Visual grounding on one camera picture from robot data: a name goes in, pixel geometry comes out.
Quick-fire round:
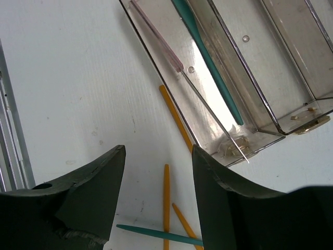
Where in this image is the orange plastic spoon right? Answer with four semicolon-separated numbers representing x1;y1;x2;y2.
172;203;197;239

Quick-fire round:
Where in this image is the silver knife pink handle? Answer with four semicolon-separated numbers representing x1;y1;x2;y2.
130;1;249;163

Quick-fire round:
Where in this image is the teal plastic spoon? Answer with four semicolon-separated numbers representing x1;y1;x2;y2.
116;224;203;246

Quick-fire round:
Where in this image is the aluminium table rail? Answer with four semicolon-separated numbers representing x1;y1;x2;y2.
1;48;35;192

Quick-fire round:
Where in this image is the clear tiered utensil organizer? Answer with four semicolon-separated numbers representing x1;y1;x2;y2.
121;1;332;167

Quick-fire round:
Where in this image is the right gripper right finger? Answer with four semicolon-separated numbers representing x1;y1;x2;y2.
192;146;332;249

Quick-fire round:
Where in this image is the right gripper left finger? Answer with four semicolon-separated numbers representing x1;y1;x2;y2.
1;145;126;249

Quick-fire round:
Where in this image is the teal plastic knife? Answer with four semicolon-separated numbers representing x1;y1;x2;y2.
172;0;244;126

